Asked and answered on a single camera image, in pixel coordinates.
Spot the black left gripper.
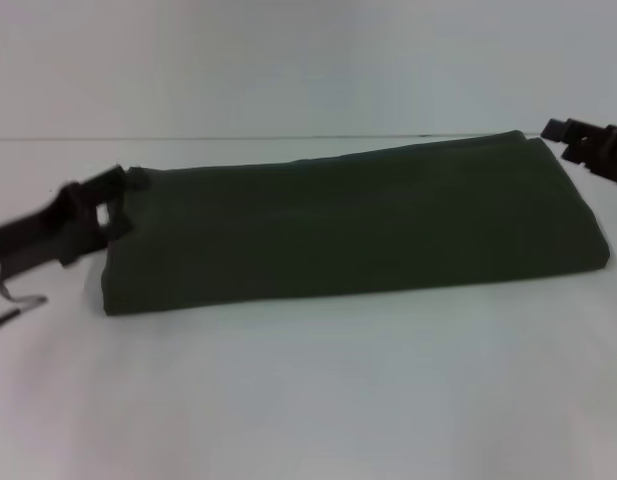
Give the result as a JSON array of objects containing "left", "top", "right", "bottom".
[{"left": 0, "top": 165, "right": 149, "bottom": 274}]

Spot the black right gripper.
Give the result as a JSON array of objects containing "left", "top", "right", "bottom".
[{"left": 541, "top": 118, "right": 617, "bottom": 192}]

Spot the dark green t-shirt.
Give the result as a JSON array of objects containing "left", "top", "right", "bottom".
[{"left": 100, "top": 129, "right": 612, "bottom": 319}]

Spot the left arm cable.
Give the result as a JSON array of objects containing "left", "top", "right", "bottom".
[{"left": 0, "top": 287, "right": 49, "bottom": 331}]

